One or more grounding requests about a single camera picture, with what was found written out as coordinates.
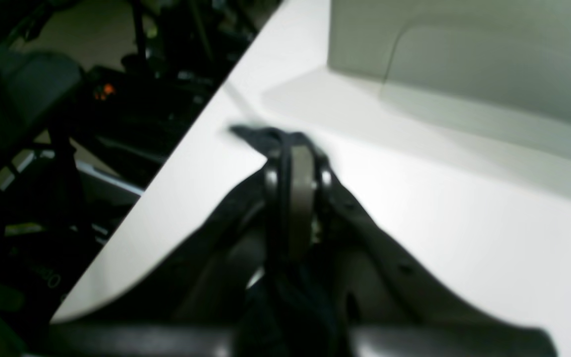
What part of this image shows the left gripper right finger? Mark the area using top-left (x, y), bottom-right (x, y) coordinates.
top-left (290, 144), bottom-right (557, 357)

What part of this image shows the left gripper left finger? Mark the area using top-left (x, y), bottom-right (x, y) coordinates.
top-left (48, 149), bottom-right (291, 357)

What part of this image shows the black t-shirt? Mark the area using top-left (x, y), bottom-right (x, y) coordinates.
top-left (231, 125), bottom-right (348, 357)

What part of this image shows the white cardboard box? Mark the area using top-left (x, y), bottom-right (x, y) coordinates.
top-left (327, 0), bottom-right (571, 159)

